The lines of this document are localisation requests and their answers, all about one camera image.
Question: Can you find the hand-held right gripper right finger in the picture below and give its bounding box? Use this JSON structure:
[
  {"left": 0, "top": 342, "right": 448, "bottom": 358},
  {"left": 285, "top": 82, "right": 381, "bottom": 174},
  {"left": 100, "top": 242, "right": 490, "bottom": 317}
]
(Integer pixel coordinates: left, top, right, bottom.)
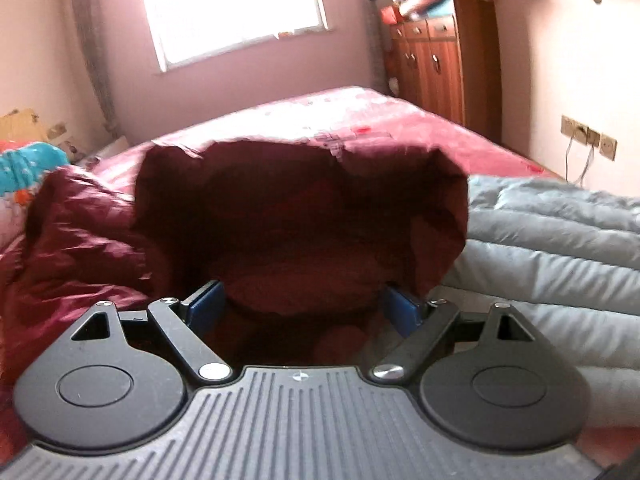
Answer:
[{"left": 370, "top": 285, "right": 538, "bottom": 383}]

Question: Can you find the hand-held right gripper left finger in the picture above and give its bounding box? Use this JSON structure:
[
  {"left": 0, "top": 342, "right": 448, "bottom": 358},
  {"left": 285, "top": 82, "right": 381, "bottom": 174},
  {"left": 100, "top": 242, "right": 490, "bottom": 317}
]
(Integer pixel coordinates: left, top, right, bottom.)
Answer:
[{"left": 70, "top": 280, "right": 233, "bottom": 381}]

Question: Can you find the maroon down jacket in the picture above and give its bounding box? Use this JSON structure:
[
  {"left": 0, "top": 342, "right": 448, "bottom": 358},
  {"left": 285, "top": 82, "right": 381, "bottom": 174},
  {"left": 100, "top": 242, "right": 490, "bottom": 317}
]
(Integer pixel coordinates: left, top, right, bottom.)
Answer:
[{"left": 0, "top": 139, "right": 470, "bottom": 376}]

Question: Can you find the grey down jacket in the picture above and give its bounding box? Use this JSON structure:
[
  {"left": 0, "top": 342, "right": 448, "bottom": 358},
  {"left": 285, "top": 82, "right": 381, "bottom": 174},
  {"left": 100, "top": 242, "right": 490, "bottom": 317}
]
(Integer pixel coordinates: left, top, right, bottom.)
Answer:
[{"left": 442, "top": 175, "right": 640, "bottom": 431}]

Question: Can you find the white bedside table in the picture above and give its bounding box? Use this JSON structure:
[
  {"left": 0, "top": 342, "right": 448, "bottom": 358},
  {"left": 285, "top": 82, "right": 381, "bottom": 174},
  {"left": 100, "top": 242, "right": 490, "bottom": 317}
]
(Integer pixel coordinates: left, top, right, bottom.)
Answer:
[{"left": 75, "top": 135, "right": 133, "bottom": 163}]

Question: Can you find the bed with red blanket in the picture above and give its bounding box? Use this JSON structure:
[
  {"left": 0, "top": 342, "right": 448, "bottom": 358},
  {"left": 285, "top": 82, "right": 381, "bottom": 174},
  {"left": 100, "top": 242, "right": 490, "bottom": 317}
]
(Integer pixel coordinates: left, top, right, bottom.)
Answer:
[{"left": 0, "top": 85, "right": 640, "bottom": 480}]

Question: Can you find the teal printed quilt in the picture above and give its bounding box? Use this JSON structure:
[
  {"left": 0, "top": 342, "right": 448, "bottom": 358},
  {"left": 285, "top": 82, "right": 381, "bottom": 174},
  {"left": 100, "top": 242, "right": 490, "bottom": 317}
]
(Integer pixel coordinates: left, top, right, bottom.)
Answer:
[{"left": 0, "top": 141, "right": 71, "bottom": 246}]

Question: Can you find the wooden cabinet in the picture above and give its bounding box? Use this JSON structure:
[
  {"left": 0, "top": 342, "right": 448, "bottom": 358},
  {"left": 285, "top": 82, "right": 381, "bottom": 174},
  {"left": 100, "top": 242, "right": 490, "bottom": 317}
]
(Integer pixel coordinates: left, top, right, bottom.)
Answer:
[{"left": 387, "top": 0, "right": 503, "bottom": 143}]

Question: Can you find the yellow pillow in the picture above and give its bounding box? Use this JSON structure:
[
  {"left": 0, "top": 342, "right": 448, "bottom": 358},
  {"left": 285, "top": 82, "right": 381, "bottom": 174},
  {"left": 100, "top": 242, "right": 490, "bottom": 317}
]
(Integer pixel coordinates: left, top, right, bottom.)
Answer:
[{"left": 0, "top": 109, "right": 41, "bottom": 143}]

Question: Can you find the grey checked curtain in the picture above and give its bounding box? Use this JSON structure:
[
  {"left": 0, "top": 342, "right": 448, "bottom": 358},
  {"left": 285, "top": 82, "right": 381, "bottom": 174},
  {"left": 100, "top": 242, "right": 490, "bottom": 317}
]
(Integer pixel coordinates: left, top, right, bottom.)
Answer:
[
  {"left": 350, "top": 0, "right": 396, "bottom": 93},
  {"left": 67, "top": 0, "right": 131, "bottom": 141}
]

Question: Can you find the red box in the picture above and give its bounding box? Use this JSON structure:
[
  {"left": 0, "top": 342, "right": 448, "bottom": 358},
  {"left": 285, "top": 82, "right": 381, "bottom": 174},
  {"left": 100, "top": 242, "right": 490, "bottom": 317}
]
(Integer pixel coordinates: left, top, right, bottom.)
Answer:
[{"left": 380, "top": 4, "right": 416, "bottom": 26}]

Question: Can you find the window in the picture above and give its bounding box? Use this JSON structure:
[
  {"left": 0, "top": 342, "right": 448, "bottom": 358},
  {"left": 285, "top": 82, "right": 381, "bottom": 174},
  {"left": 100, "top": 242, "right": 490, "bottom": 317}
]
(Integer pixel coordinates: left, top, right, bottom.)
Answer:
[{"left": 135, "top": 0, "right": 328, "bottom": 73}]

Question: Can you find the blue folded cloth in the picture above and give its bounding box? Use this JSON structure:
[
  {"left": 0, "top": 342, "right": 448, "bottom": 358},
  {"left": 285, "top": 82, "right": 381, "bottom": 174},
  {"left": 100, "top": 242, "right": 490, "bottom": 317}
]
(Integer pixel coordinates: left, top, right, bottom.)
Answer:
[{"left": 419, "top": 0, "right": 457, "bottom": 22}]

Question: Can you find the white power cable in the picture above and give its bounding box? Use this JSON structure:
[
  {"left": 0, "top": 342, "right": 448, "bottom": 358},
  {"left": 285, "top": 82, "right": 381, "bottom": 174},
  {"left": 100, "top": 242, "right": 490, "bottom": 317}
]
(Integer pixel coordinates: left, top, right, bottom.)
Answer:
[{"left": 565, "top": 135, "right": 598, "bottom": 186}]

